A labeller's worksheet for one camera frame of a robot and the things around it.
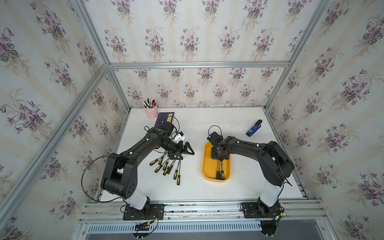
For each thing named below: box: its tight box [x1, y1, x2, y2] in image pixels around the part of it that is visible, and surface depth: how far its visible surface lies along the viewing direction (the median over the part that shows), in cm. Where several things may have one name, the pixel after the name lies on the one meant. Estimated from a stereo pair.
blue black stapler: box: [246, 119, 263, 137], surface depth 106 cm
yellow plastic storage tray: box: [202, 141, 231, 183], surface depth 88 cm
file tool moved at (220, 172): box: [218, 160, 222, 180], surface depth 86 cm
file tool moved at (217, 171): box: [216, 160, 220, 180], surface depth 86 cm
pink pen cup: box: [142, 100, 159, 120], surface depth 110 cm
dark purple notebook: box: [154, 112, 175, 128], surface depth 115 cm
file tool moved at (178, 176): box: [177, 159, 181, 186], surface depth 85 cm
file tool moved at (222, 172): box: [221, 161, 225, 181], surface depth 87 cm
